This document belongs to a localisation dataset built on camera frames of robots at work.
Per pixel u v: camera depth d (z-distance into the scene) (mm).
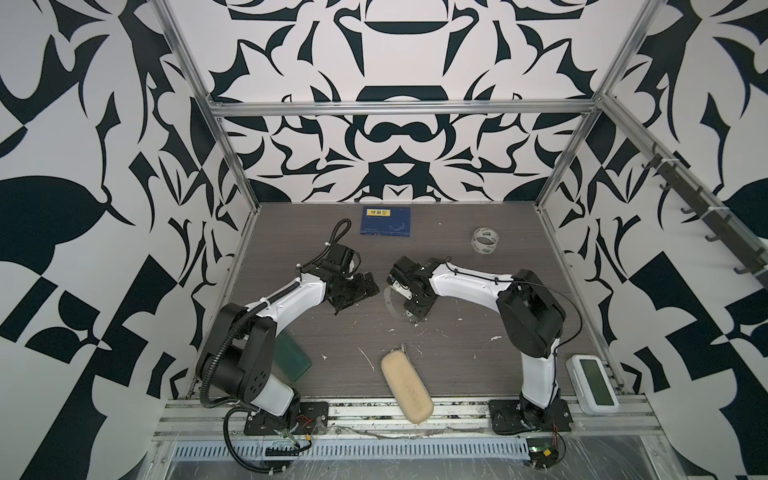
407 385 759
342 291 755
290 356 845
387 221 1151
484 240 1092
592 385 750
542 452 711
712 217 585
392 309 921
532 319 502
